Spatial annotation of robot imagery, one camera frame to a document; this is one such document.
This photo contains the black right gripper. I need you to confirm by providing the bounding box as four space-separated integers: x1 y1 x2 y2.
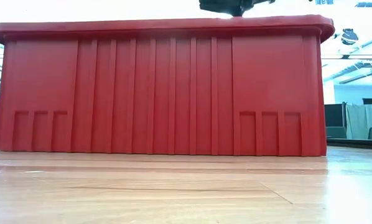
199 0 276 17

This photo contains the red plastic bin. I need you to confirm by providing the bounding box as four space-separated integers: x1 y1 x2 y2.
0 14 335 157

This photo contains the black divider panel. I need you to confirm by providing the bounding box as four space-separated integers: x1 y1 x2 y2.
324 103 346 128

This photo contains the grey-green curtain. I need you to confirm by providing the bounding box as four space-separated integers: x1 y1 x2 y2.
345 103 372 140

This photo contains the black ceiling cord reel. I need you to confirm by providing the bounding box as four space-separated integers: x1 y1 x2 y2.
340 27 360 46

